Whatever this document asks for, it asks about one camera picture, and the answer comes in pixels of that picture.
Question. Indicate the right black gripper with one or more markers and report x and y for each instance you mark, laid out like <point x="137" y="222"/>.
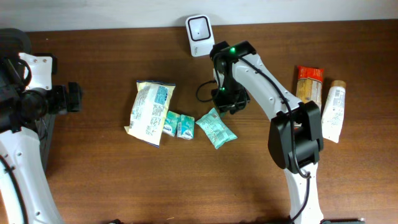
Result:
<point x="232" y="104"/>

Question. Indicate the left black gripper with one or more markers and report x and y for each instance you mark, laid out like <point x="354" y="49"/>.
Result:
<point x="73" y="96"/>

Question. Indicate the teal wipes packet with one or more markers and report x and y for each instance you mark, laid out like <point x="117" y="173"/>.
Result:
<point x="217" y="132"/>

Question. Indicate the small teal tissue pack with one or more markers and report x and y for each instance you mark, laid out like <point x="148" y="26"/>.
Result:
<point x="171" y="123"/>
<point x="185" y="127"/>

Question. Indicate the orange spaghetti packet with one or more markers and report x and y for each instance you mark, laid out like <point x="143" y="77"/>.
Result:
<point x="309" y="85"/>

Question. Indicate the cream snack bag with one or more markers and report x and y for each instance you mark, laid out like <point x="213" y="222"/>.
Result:
<point x="149" y="111"/>

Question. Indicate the white tube with tan cap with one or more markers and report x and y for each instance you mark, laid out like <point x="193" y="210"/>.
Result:
<point x="333" y="113"/>

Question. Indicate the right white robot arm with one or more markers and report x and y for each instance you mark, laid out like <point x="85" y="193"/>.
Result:
<point x="295" y="137"/>

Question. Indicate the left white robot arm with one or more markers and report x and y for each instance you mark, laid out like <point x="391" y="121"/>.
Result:
<point x="24" y="187"/>

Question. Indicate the white barcode scanner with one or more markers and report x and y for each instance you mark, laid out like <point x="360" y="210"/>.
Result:
<point x="200" y="35"/>

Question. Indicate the dark grey perforated basket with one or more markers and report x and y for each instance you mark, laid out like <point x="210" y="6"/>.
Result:
<point x="14" y="41"/>

